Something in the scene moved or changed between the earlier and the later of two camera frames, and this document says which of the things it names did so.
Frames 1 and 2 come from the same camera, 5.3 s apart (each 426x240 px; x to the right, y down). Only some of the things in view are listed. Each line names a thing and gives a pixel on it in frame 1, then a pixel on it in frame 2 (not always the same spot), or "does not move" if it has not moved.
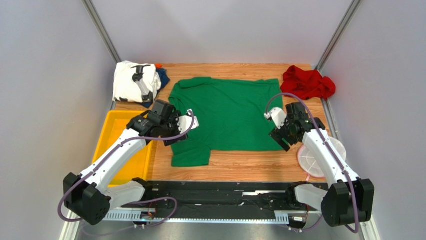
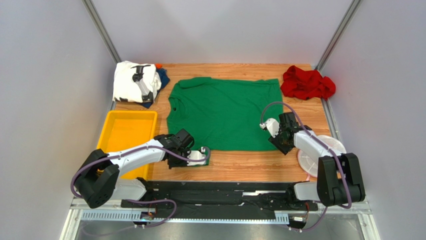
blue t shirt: (165, 79) does not move
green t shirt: (231, 113) does not move
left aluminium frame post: (101, 28) does not move
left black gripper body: (170, 127) → (176, 161)
